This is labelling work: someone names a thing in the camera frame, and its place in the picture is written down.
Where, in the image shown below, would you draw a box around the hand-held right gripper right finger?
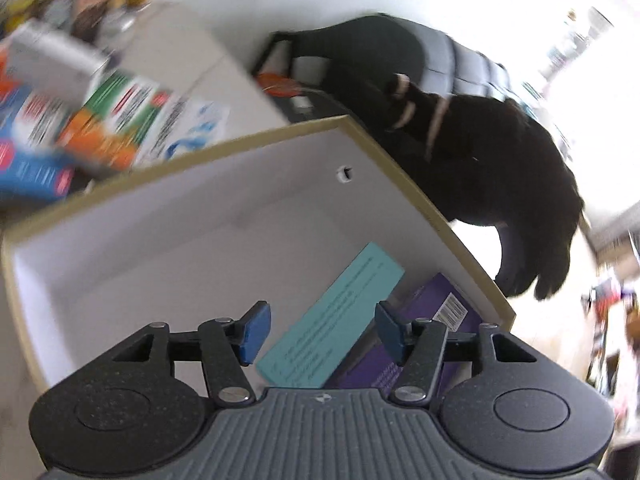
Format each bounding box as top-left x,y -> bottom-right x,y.
375,301 -> 532,406

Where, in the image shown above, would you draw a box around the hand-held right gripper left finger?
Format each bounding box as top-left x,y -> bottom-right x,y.
111,301 -> 272,408

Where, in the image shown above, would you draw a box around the purple medicine box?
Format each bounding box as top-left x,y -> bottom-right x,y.
325,272 -> 485,391

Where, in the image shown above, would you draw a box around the teal medicine box red bear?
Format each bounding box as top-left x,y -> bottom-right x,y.
255,241 -> 406,389

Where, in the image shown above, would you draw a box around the beige cardboard box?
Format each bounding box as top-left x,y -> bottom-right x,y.
0,114 -> 517,396

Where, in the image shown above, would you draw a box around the white marble desktop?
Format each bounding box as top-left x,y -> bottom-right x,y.
0,0 -> 297,411

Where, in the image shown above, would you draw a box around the black fleece coat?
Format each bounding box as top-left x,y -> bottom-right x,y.
345,72 -> 587,302

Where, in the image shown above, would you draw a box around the orange round object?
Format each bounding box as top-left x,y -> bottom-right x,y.
257,71 -> 301,99

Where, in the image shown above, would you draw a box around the grey sofa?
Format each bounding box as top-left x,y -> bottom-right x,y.
410,27 -> 513,103

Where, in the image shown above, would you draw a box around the dark dining chair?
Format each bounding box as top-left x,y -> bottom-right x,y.
250,14 -> 426,131

